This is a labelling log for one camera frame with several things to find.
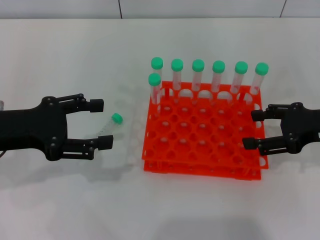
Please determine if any orange test tube rack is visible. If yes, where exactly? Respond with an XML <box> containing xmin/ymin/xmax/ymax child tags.
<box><xmin>141</xmin><ymin>80</ymin><xmax>270</xmax><ymax>181</ymax></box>

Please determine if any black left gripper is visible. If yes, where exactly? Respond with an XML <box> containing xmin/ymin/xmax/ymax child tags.
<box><xmin>0</xmin><ymin>93</ymin><xmax>115</xmax><ymax>162</ymax></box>

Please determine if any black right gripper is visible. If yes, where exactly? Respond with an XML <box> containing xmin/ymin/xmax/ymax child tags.
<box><xmin>242</xmin><ymin>101</ymin><xmax>320</xmax><ymax>157</ymax></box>

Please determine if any clear test tube green cap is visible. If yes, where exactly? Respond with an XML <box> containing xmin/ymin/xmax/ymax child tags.
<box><xmin>191</xmin><ymin>58</ymin><xmax>206</xmax><ymax>105</ymax></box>
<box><xmin>148</xmin><ymin>73</ymin><xmax>163</xmax><ymax>118</ymax></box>
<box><xmin>171</xmin><ymin>58</ymin><xmax>184</xmax><ymax>103</ymax></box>
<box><xmin>246</xmin><ymin>62</ymin><xmax>270</xmax><ymax>103</ymax></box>
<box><xmin>229</xmin><ymin>61</ymin><xmax>249</xmax><ymax>101</ymax></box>
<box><xmin>150</xmin><ymin>56</ymin><xmax>166</xmax><ymax>100</ymax></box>
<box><xmin>212</xmin><ymin>60</ymin><xmax>226</xmax><ymax>103</ymax></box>
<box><xmin>96</xmin><ymin>112</ymin><xmax>124</xmax><ymax>140</ymax></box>

